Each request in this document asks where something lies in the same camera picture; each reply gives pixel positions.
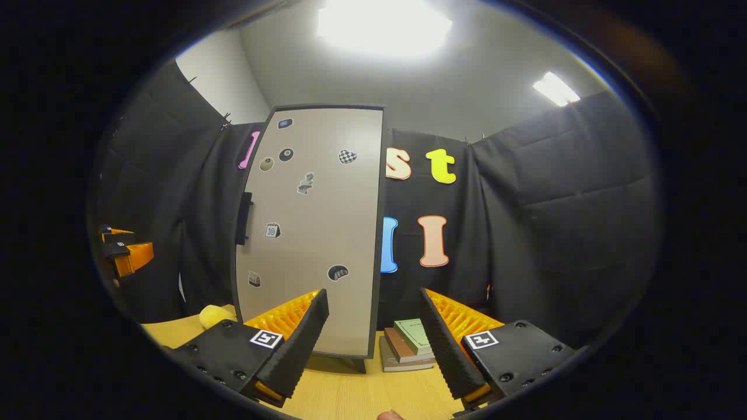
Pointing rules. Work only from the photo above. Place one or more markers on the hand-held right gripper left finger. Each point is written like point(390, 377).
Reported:
point(303, 344)

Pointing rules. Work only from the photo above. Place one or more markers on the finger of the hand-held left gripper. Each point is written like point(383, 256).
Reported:
point(119, 237)
point(137, 256)

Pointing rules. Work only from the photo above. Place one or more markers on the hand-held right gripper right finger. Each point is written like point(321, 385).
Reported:
point(446, 350)

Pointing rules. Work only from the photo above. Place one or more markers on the grey cabinet door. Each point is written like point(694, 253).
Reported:
point(315, 233)

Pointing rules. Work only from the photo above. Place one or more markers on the brown book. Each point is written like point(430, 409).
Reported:
point(402, 350)

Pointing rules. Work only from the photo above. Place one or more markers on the yellow bumpy fruit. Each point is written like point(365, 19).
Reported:
point(215, 316)

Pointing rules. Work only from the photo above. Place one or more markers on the black backdrop cloth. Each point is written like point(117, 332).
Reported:
point(554, 204)

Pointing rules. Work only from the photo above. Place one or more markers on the large ceiling light panel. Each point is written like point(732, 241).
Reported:
point(382, 26)

